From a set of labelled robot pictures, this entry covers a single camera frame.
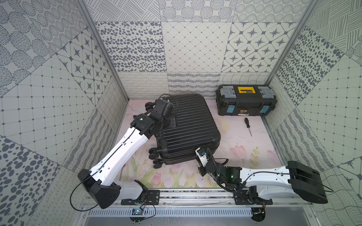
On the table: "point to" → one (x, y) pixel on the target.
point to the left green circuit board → (137, 211)
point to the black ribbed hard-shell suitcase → (195, 128)
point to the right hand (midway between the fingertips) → (197, 158)
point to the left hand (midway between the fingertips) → (178, 119)
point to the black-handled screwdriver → (246, 121)
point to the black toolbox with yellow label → (245, 100)
